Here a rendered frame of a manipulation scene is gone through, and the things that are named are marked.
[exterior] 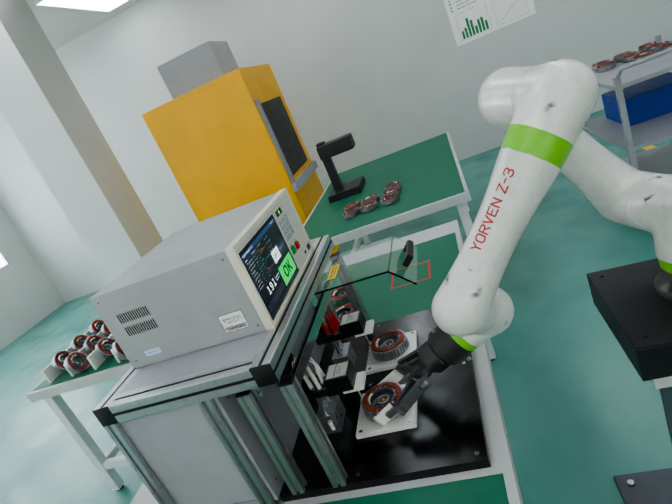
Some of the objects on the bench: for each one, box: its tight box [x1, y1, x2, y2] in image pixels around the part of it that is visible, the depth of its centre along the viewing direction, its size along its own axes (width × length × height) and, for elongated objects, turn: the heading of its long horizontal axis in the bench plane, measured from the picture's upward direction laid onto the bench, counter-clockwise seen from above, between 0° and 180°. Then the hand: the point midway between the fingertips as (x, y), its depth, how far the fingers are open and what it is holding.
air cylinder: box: [317, 395, 346, 434], centre depth 122 cm, size 5×8×6 cm
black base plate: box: [280, 309, 491, 502], centre depth 130 cm, size 47×64×2 cm
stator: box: [370, 330, 409, 361], centre depth 139 cm, size 11×11×4 cm
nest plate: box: [356, 384, 417, 439], centre depth 118 cm, size 15×15×1 cm
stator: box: [361, 382, 403, 423], centre depth 117 cm, size 11×11×4 cm
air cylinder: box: [332, 342, 357, 366], centre depth 143 cm, size 5×8×6 cm
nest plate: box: [366, 330, 417, 375], centre depth 140 cm, size 15×15×1 cm
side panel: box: [104, 399, 280, 504], centre depth 107 cm, size 28×3×32 cm, turn 127°
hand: (384, 400), depth 117 cm, fingers closed on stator, 11 cm apart
